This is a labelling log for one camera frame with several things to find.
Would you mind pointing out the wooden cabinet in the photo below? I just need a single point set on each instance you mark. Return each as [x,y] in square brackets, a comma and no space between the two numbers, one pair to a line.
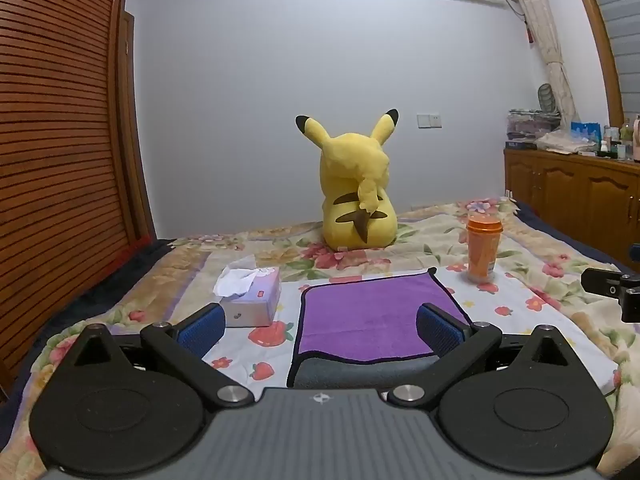
[565,185]

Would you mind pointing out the orange plastic cup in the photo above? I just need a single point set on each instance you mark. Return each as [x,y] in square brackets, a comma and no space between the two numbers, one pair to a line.
[482,250]

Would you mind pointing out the cream lace curtain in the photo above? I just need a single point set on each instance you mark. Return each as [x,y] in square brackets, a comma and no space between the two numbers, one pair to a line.
[547,45]

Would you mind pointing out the purple towel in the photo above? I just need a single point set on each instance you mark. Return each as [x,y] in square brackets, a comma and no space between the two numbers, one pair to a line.
[360,317]

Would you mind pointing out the beige folded cloth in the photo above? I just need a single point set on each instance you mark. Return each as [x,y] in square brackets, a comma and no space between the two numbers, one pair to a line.
[562,141]

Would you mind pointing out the group of bottles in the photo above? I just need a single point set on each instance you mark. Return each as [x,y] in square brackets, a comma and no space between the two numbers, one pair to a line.
[622,140]

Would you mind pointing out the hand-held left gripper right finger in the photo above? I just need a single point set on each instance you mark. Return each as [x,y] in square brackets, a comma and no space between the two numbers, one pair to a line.
[436,329]

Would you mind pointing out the yellow plush toy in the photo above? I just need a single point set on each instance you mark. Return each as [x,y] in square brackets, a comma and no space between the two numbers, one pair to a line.
[357,185]

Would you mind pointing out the window blind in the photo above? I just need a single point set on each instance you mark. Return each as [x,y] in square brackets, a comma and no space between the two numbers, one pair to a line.
[617,15]

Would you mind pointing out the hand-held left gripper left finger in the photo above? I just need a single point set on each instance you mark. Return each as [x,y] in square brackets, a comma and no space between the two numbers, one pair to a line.
[202,329]

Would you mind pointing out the white wall switch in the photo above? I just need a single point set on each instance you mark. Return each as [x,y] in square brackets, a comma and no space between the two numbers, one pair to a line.
[429,120]

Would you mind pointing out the wooden window frame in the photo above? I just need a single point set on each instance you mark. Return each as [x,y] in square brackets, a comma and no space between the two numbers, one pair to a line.
[597,35]

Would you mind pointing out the tissue box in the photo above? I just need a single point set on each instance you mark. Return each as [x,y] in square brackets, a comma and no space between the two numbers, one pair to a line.
[252,295]

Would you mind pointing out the wooden louvered wardrobe door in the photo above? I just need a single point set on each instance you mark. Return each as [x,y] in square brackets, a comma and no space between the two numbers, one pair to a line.
[55,160]

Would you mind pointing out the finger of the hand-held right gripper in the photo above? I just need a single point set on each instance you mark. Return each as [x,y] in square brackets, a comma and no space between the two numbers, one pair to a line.
[600,282]

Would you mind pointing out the floral blanket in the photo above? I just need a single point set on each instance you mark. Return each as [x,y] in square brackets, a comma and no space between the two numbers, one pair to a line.
[540,300]

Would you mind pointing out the blue printed box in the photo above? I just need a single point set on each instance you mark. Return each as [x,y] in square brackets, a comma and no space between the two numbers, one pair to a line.
[586,132]

